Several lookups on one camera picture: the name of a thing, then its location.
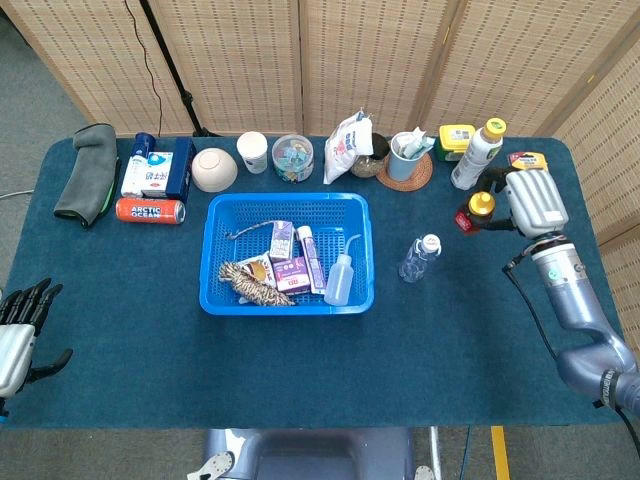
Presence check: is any purple white toothpaste tube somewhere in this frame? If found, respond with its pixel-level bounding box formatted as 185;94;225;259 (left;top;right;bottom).
296;225;328;296

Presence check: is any dark blue cardboard box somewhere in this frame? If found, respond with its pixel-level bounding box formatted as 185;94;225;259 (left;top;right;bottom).
164;137;197;204

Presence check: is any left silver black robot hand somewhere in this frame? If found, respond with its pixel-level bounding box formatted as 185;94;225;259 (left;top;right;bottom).
0;278;74;401

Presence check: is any beige braided rope bundle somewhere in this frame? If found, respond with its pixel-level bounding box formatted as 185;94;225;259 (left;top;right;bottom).
218;221;296;307

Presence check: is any white blue tissue pack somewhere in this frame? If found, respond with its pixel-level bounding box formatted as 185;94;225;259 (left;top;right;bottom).
120;151;176;199

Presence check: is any teal felt table cover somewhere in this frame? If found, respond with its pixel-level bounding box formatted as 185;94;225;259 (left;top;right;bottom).
0;135;626;431

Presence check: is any bear-shaped honey bottle yellow cap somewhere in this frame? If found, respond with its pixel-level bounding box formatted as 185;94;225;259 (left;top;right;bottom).
454;191;498;235

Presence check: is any thin blue cable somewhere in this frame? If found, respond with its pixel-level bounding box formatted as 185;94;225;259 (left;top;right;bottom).
463;426;475;480

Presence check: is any clear round plastic container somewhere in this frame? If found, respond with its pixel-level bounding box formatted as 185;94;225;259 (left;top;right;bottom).
271;134;316;184

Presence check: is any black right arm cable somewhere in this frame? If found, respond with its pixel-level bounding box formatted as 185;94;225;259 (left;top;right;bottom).
502;249;640;451

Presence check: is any green container yellow lid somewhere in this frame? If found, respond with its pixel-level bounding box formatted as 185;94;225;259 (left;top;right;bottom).
437;124;477;163

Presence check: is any orange Arctic Ocean soda can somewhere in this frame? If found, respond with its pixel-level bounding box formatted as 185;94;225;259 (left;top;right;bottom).
115;197;187;226

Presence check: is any yellow razor blister pack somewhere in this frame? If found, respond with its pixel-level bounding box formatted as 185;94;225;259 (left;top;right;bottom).
507;151;551;174

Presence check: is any clear plastic bottle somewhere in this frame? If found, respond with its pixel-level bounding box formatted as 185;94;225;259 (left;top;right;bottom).
398;233;443;285

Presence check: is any black stand pole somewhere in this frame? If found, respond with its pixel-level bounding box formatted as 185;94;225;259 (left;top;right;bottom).
139;0;224;138

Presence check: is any white paper cup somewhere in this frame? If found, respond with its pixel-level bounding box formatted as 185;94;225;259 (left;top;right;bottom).
236;131;270;175

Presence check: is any white plastic bag blue print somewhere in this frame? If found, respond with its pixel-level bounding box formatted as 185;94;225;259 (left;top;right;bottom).
323;110;375;185

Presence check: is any grey metal table leg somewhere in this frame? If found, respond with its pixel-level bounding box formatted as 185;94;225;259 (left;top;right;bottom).
428;426;445;480

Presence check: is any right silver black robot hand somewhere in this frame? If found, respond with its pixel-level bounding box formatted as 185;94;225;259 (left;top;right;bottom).
479;167;570;239

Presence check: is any bamboo folding screen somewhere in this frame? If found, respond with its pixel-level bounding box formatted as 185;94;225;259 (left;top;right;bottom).
0;0;640;321

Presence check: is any thin black hanging cable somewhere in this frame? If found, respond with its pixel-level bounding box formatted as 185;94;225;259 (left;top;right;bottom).
123;0;164;137

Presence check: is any white snack packet fruit print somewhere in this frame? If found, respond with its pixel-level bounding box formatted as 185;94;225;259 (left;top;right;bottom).
234;253;277;289

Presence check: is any beige upturned bowl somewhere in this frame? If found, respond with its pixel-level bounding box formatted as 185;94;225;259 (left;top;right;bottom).
191;148;239;194

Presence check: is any blue plastic perforated basket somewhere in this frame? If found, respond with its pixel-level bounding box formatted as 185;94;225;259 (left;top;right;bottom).
198;192;376;317

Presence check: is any toothbrush pack in cup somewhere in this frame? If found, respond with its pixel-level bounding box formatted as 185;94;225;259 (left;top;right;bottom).
397;127;436;160

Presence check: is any glass jar black lid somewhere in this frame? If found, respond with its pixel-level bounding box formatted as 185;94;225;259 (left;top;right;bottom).
349;132;391;179

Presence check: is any small purple white milk carton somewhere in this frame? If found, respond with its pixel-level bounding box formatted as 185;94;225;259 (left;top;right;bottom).
269;220;295;261

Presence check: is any translucent squeeze wash bottle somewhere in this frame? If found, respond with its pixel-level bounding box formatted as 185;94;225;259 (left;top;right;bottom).
323;233;362;307

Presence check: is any flat purple cardboard box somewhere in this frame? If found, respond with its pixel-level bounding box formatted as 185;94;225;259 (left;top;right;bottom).
269;255;312;294

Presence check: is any white drink bottle yellow cap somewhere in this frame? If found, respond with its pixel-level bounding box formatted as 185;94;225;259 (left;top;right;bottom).
450;117;509;192

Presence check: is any light blue cup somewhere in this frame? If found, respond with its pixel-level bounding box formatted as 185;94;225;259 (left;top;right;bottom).
387;131;426;183

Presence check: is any round woven rattan coaster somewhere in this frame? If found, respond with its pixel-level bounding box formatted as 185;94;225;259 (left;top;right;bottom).
375;151;434;193

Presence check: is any grey folded cloth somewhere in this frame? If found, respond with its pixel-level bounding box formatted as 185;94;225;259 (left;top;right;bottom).
53;123;120;230

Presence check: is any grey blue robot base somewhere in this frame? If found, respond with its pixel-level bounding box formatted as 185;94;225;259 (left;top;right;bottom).
187;427;436;480

